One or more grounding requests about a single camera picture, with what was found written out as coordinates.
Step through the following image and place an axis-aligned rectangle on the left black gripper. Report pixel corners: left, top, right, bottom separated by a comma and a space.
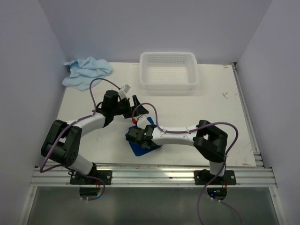
112, 95, 148, 119

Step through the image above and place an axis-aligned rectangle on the dark blue towel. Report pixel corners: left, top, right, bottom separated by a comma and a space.
125, 116, 161, 157

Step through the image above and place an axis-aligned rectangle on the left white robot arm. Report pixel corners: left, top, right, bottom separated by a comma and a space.
41, 90, 149, 185

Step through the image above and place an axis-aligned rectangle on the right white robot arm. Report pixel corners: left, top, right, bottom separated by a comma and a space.
126, 120, 237, 185

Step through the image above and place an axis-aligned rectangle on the white perforated plastic basket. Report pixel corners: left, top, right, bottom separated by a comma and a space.
139, 52, 199, 90

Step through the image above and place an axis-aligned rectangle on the light blue towel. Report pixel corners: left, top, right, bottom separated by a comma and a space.
62, 57, 113, 91

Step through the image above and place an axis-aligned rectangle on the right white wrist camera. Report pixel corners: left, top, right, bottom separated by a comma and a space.
136, 115, 151, 129

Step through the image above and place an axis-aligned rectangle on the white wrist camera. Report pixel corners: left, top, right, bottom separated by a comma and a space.
136, 115, 151, 129
118, 84, 130, 100

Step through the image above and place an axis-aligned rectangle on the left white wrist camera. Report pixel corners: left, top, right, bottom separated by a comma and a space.
118, 84, 130, 100

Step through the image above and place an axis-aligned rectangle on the aluminium mounting rail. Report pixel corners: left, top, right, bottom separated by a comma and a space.
30, 165, 277, 188

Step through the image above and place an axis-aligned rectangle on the purple cable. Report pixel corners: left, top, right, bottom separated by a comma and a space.
210, 196, 242, 225
39, 78, 121, 173
131, 102, 239, 225
79, 178, 106, 201

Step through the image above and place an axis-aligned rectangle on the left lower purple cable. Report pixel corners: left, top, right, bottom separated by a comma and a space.
79, 178, 106, 201

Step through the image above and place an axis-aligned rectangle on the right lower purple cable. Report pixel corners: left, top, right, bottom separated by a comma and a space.
210, 196, 242, 225

